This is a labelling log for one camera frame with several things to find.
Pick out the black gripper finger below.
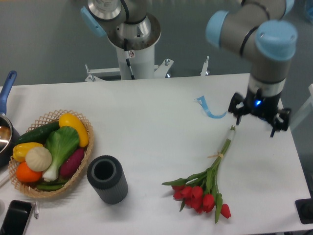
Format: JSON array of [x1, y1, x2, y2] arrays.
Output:
[[228, 93, 246, 125], [270, 108, 291, 137]]

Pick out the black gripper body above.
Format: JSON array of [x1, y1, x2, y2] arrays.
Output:
[[243, 88, 281, 122]]

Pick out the red tulip bouquet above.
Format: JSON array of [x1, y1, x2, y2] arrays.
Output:
[[162, 126, 236, 223]]

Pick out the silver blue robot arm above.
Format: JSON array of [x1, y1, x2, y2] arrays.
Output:
[[80, 0, 297, 132]]

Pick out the light blue ribbon strip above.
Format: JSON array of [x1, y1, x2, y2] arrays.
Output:
[[195, 96, 227, 119]]

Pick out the black device at edge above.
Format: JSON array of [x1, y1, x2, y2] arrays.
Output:
[[295, 198, 313, 224]]

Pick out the dark grey ribbed vase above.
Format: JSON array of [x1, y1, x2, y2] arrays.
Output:
[[87, 155, 128, 205]]

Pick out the purple sweet potato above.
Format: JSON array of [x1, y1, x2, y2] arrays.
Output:
[[60, 148, 84, 179]]

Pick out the green bok choy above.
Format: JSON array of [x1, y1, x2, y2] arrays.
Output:
[[43, 126, 79, 182]]

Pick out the woven wicker basket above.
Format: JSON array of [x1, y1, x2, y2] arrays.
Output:
[[8, 110, 94, 198]]

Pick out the green pea pods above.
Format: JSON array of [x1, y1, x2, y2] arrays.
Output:
[[36, 180, 67, 191]]

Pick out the green cucumber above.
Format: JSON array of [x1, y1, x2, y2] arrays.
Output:
[[15, 122, 60, 145]]

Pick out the white garlic bulb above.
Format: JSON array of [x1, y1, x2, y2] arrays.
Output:
[[25, 147, 52, 172]]

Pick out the yellow bell pepper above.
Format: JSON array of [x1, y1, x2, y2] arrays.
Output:
[[12, 142, 43, 163]]

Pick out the orange fruit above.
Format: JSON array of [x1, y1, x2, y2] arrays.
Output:
[[16, 162, 42, 183]]

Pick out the small metal clip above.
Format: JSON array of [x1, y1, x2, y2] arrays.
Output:
[[33, 200, 39, 219]]

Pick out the black smartphone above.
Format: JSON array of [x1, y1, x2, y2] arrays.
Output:
[[0, 200, 33, 235]]

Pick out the white frame at right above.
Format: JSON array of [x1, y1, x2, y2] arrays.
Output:
[[290, 84, 313, 131]]

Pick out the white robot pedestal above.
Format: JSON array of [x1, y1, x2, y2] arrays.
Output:
[[84, 39, 211, 83]]

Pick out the blue handled saucepan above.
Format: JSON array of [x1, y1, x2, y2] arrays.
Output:
[[0, 70, 20, 168]]

